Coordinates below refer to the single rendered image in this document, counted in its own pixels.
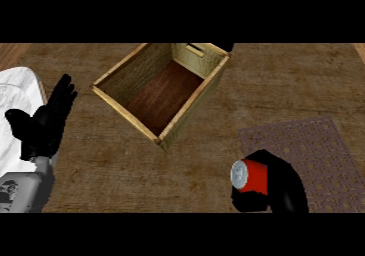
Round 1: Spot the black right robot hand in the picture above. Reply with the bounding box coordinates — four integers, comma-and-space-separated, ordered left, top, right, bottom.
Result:
231, 148, 311, 214

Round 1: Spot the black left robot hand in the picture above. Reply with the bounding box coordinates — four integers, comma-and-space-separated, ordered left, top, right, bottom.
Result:
4, 73, 79, 162

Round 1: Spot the red can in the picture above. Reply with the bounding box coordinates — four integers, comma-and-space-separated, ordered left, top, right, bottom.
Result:
230, 158, 270, 196

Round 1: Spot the purple patterned placemat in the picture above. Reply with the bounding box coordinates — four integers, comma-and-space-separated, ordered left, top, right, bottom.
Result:
237, 116, 365, 214

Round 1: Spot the wooden box basket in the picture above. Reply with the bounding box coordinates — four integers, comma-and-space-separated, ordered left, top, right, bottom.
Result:
90, 42, 233, 154

